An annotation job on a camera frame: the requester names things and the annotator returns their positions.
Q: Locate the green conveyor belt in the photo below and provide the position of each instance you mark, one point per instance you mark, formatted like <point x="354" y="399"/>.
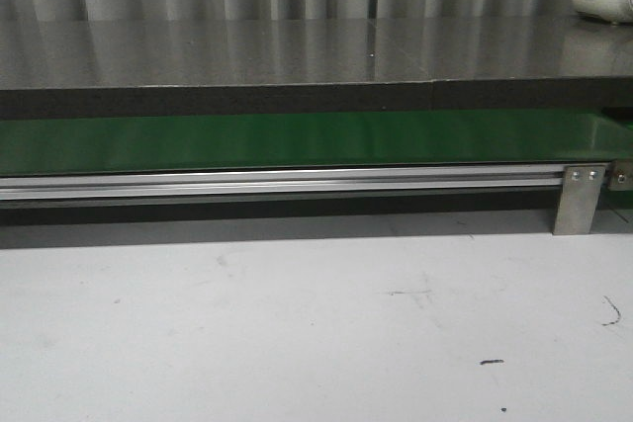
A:
<point x="146" y="144"/>

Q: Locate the steel conveyor support bracket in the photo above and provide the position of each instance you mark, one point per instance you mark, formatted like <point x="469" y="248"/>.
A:
<point x="578" y="199"/>

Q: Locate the aluminium conveyor side rail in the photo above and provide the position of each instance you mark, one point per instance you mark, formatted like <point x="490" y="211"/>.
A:
<point x="283" y="181"/>

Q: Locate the small steel end bracket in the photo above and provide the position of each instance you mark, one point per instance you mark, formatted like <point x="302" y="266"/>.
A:
<point x="621" y="176"/>

